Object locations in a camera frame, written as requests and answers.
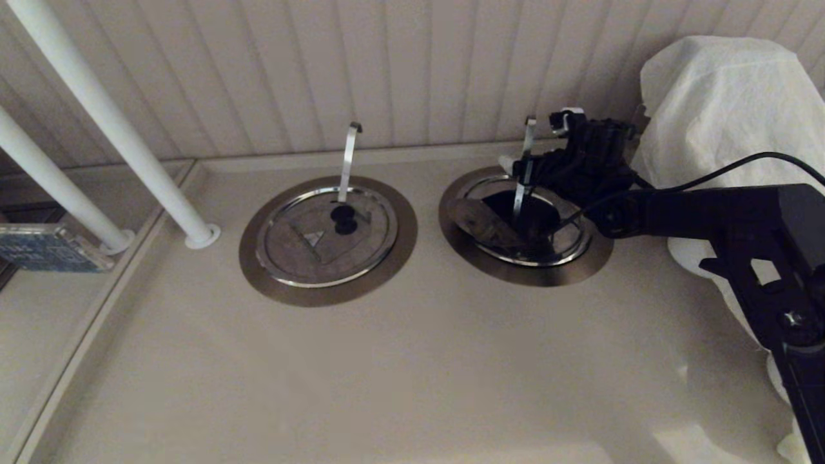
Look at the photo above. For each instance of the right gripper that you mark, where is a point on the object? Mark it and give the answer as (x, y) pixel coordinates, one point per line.
(596, 161)

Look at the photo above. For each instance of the stainless well lid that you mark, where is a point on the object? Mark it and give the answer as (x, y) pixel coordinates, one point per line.
(290, 251)
(478, 222)

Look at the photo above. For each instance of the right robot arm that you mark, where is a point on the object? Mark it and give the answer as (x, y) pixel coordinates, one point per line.
(709, 212)

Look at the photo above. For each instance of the left steel bin lid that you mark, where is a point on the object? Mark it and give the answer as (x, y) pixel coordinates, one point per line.
(403, 258)

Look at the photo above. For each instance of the white pole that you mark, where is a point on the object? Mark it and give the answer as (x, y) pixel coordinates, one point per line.
(51, 180)
(109, 122)

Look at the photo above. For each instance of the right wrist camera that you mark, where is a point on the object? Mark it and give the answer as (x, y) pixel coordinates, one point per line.
(562, 121)

